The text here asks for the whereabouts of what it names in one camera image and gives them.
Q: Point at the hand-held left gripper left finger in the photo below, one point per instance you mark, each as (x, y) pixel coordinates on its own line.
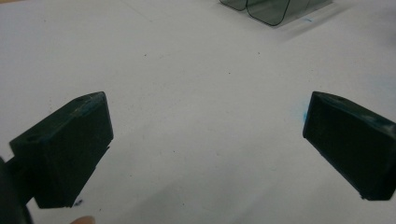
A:
(65, 149)

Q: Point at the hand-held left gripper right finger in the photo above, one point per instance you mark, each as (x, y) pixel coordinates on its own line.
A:
(355, 149)

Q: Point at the clear plastic compartment box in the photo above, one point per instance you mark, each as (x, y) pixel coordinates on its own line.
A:
(267, 11)

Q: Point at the white table cover sheet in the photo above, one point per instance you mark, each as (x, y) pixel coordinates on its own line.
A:
(202, 109)

